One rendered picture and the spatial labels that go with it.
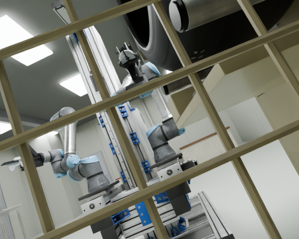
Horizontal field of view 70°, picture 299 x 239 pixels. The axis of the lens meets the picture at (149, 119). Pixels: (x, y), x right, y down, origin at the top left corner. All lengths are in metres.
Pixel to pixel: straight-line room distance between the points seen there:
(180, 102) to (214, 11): 0.25
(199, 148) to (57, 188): 5.72
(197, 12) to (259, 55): 0.10
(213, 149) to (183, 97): 6.65
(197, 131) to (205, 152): 2.47
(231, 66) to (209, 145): 6.91
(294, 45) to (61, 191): 9.32
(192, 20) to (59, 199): 9.34
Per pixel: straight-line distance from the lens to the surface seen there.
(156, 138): 1.40
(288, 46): 0.29
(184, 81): 0.57
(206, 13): 0.32
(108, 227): 1.42
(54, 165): 1.55
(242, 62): 0.26
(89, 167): 1.51
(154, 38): 0.47
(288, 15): 0.67
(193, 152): 7.09
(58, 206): 9.60
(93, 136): 10.13
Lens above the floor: 0.73
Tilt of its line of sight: 11 degrees up
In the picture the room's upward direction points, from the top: 24 degrees counter-clockwise
